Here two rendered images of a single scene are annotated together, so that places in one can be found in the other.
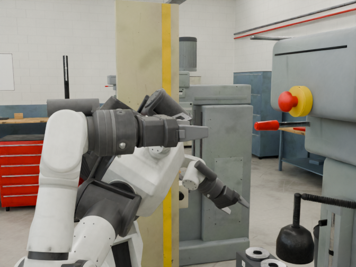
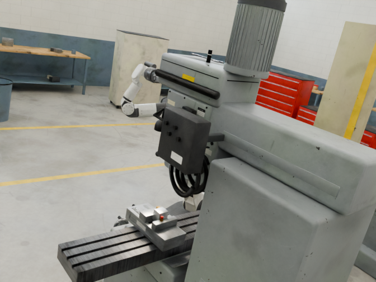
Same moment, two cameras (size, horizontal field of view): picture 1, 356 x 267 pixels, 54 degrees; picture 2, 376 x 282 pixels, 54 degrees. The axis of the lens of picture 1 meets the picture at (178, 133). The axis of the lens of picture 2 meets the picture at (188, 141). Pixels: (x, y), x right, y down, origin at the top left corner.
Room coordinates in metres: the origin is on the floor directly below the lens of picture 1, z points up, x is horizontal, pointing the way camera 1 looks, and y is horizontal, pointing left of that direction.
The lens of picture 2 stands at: (-0.01, -2.10, 2.06)
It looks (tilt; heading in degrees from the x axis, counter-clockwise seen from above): 18 degrees down; 66
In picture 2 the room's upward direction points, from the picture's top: 11 degrees clockwise
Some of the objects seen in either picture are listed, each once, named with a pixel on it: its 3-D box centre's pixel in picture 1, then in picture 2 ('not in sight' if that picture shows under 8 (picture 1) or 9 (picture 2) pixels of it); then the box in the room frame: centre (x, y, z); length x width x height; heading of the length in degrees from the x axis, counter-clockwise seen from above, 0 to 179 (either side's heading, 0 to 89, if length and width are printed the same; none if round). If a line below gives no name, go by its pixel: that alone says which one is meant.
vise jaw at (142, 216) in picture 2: not in sight; (153, 214); (0.63, -0.44, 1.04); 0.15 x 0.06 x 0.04; 21
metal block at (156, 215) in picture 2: not in sight; (160, 215); (0.65, -0.49, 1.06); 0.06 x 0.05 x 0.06; 21
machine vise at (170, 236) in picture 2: not in sight; (155, 222); (0.64, -0.46, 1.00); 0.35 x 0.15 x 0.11; 111
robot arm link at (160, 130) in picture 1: (140, 132); (157, 77); (0.69, 0.07, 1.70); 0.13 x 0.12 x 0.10; 18
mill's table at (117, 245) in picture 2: not in sight; (173, 234); (0.76, -0.45, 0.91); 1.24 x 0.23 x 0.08; 18
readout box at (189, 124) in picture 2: not in sight; (181, 139); (0.53, -0.84, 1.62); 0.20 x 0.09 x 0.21; 108
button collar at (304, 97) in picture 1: (299, 101); not in sight; (0.69, -0.24, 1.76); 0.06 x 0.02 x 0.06; 18
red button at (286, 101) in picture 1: (288, 101); not in sight; (0.68, -0.21, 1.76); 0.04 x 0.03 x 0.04; 18
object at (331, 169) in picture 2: not in sight; (276, 143); (0.91, -0.93, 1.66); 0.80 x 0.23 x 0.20; 108
